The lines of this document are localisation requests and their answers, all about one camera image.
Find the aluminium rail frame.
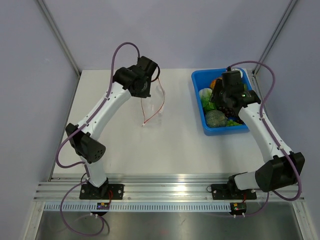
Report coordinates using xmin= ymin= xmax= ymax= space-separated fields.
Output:
xmin=33 ymin=172 xmax=306 ymax=203

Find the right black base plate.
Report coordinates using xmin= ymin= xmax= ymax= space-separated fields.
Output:
xmin=210 ymin=183 xmax=257 ymax=200

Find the orange toy pineapple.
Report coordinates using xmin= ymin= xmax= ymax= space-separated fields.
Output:
xmin=209 ymin=77 xmax=222 ymax=90

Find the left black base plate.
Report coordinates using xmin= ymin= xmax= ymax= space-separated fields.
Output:
xmin=79 ymin=183 xmax=125 ymax=200

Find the blue plastic bin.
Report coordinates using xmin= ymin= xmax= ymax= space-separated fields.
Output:
xmin=191 ymin=68 xmax=250 ymax=136

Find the small green grape bunch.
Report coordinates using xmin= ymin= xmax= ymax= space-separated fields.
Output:
xmin=226 ymin=119 xmax=242 ymax=127

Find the white slotted cable duct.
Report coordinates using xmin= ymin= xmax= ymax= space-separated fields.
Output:
xmin=44 ymin=201 xmax=231 ymax=213

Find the green cabbage toy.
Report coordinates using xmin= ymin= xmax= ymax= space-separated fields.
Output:
xmin=199 ymin=88 xmax=216 ymax=114

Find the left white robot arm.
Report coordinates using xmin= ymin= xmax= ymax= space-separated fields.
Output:
xmin=65 ymin=56 xmax=160 ymax=200

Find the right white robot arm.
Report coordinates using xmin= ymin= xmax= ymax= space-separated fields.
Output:
xmin=211 ymin=70 xmax=305 ymax=201

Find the green cantaloupe melon toy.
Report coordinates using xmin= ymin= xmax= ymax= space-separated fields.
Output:
xmin=205 ymin=110 xmax=228 ymax=128

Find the clear zip bag orange zipper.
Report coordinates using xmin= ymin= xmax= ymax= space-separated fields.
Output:
xmin=140 ymin=79 xmax=166 ymax=128

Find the dark purple grape bunch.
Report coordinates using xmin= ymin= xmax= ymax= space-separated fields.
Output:
xmin=217 ymin=106 xmax=244 ymax=125

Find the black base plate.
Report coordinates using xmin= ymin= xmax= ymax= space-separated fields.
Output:
xmin=210 ymin=183 xmax=257 ymax=200
xmin=79 ymin=183 xmax=125 ymax=200

